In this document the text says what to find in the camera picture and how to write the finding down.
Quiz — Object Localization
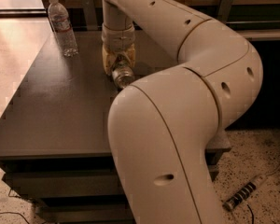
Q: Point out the right metal bracket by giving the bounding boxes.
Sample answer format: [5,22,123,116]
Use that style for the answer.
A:
[217,0,234,23]

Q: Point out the metal wall rail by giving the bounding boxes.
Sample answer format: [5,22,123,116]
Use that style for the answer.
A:
[227,21,280,24]

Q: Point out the left metal bracket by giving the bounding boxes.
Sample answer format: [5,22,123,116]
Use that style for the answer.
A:
[81,0,98,31]

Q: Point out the black floor cable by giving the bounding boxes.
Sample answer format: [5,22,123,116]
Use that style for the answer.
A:
[0,189,32,224]

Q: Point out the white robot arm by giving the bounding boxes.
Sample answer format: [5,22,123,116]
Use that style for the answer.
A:
[103,0,263,224]

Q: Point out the white power strip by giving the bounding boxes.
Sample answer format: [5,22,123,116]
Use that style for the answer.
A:
[223,175,268,211]

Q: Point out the clear plastic water bottle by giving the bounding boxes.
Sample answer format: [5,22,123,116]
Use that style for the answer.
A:
[48,0,78,57]

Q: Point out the lower grey drawer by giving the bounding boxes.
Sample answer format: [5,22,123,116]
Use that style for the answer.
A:
[35,204,133,223]

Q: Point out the silver 7up can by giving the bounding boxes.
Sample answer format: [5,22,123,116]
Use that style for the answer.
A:
[111,60,135,90]

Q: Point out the metal bracket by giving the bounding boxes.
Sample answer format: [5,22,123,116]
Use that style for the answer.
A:
[217,0,234,23]
[81,0,98,31]

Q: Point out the grey drawer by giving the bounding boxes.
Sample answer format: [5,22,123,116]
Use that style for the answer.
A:
[35,204,133,223]
[3,163,131,199]

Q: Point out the upper grey drawer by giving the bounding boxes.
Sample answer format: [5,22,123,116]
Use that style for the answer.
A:
[3,163,131,199]

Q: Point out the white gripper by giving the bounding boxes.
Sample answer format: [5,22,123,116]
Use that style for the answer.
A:
[102,25,135,76]

